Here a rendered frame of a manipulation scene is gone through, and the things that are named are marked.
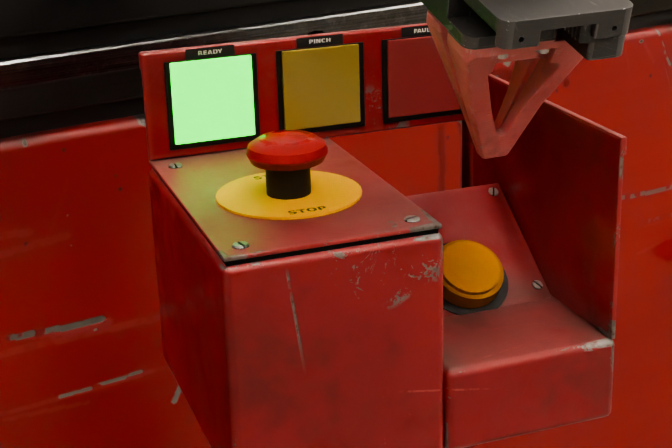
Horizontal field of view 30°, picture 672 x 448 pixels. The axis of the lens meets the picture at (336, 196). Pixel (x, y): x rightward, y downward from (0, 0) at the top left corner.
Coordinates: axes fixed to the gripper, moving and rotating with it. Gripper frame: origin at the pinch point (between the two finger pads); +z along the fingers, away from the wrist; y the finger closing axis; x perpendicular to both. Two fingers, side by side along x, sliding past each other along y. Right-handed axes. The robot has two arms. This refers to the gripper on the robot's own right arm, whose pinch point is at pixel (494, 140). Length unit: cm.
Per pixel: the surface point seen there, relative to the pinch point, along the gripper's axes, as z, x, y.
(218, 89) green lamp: 1.2, 11.2, 10.7
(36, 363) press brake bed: 23.6, 21.7, 17.4
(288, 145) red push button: -0.6, 10.3, 1.3
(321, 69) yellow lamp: 0.8, 5.3, 10.8
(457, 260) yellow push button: 7.7, 0.8, 0.7
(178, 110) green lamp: 2.0, 13.4, 10.4
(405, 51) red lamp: 0.4, 0.2, 10.9
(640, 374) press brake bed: 43, -32, 23
